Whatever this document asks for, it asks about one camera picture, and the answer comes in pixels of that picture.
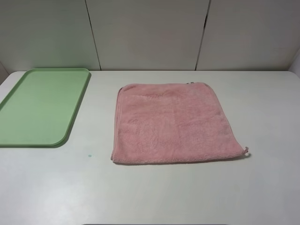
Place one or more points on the pink fluffy towel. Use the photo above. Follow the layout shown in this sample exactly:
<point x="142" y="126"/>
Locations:
<point x="171" y="123"/>

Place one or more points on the green plastic tray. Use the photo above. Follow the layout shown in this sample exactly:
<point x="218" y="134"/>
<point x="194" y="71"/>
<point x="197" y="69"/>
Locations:
<point x="41" y="108"/>

